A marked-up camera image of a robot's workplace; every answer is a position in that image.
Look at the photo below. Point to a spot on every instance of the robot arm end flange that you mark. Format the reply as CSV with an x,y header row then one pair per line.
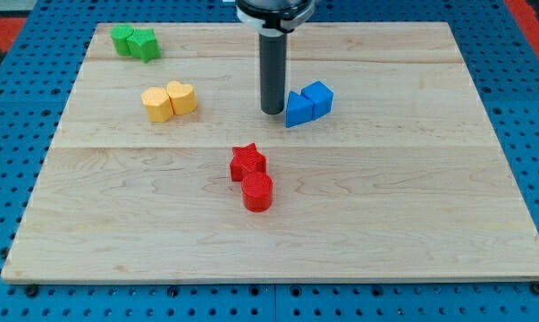
x,y
273,18

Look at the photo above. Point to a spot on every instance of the red star block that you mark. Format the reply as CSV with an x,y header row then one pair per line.
x,y
246,160

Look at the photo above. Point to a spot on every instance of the red cylinder block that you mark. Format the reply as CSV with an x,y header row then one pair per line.
x,y
257,191

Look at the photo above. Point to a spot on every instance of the blue triangle block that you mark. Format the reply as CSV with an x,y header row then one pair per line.
x,y
299,110

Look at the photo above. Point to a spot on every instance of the blue cube block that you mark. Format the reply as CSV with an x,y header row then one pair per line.
x,y
321,97

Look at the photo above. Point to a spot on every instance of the yellow heart block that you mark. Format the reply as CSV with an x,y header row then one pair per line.
x,y
182,96

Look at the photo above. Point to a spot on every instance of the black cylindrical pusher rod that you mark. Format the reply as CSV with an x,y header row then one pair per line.
x,y
272,67

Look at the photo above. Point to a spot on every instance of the wooden board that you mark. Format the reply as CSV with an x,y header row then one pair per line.
x,y
403,182

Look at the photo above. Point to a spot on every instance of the yellow hexagon block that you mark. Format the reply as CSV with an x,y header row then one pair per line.
x,y
157,104

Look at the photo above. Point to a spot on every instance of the green star block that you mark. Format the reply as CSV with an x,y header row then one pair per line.
x,y
143,45

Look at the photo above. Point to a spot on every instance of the green cylinder block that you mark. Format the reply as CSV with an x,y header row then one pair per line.
x,y
119,35

